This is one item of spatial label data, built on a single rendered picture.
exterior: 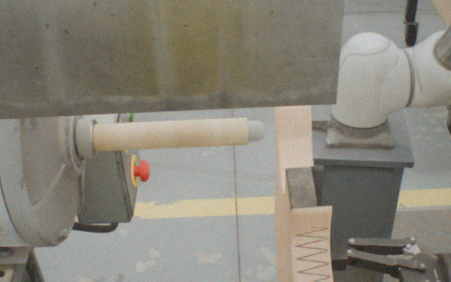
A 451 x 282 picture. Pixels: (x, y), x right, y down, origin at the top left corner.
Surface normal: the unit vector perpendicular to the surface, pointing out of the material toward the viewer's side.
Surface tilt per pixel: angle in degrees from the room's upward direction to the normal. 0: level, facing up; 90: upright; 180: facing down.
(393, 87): 84
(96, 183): 90
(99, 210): 90
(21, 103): 90
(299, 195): 13
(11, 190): 76
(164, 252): 0
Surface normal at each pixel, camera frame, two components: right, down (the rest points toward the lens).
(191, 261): -0.04, -0.79
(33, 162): 0.88, 0.06
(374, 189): -0.11, 0.61
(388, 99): 0.15, 0.61
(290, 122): 0.01, 0.45
